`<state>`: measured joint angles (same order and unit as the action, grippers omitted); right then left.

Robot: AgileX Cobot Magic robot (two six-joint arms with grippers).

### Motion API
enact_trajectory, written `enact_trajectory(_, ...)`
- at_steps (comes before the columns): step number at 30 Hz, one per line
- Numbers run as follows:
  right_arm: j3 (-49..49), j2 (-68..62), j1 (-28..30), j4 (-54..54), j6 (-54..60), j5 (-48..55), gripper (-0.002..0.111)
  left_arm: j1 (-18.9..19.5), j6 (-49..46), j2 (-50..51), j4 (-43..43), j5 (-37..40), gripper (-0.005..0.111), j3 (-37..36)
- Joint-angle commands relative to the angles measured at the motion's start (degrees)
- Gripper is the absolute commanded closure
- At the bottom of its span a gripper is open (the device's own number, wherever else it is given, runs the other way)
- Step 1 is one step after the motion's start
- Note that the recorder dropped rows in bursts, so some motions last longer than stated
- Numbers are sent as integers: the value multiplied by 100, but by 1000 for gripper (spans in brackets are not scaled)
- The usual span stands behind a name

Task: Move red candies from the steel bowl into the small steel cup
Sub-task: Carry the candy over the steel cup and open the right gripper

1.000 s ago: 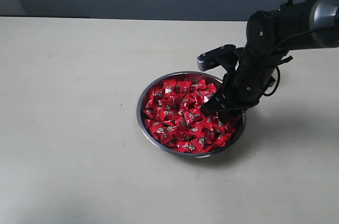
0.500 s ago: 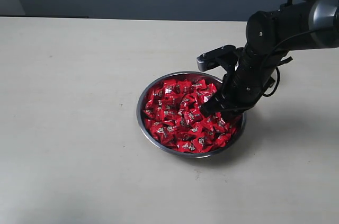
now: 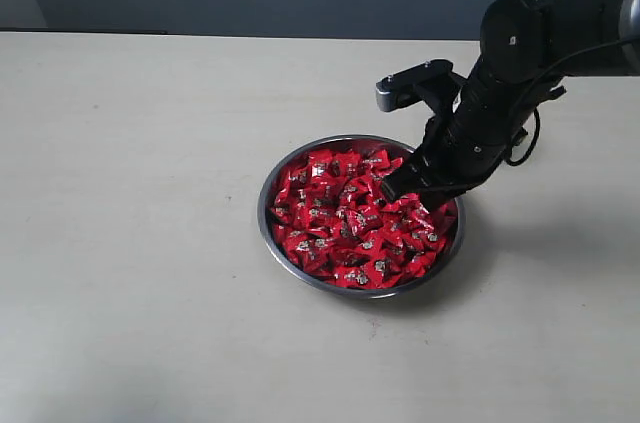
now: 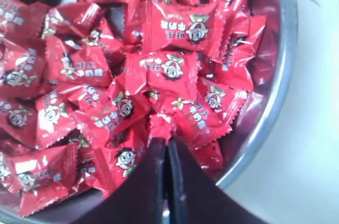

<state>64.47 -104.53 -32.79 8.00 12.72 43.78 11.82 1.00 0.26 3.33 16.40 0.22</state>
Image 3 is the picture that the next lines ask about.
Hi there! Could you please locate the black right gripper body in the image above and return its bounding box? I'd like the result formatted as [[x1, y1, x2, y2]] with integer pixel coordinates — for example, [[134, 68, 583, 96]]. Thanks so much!
[[424, 67, 540, 188]]

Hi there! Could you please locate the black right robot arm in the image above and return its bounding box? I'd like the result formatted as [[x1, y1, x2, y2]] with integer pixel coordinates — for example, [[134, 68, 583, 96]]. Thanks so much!
[[376, 0, 639, 210]]

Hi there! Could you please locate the round steel plate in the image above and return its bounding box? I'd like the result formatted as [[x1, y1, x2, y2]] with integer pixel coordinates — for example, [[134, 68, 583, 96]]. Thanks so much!
[[257, 135, 466, 299]]

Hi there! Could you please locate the red wrapped candy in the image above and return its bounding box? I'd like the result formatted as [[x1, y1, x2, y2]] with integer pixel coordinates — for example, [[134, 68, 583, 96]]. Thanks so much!
[[331, 266, 371, 290], [402, 227, 447, 252], [308, 149, 334, 179], [360, 149, 390, 173], [345, 205, 384, 237]]

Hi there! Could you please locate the black cable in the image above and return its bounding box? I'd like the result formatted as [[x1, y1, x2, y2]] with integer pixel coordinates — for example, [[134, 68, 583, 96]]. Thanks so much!
[[502, 37, 640, 167]]

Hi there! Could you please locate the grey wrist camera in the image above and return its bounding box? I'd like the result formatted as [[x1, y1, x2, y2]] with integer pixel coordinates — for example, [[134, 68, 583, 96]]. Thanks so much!
[[376, 59, 459, 113]]

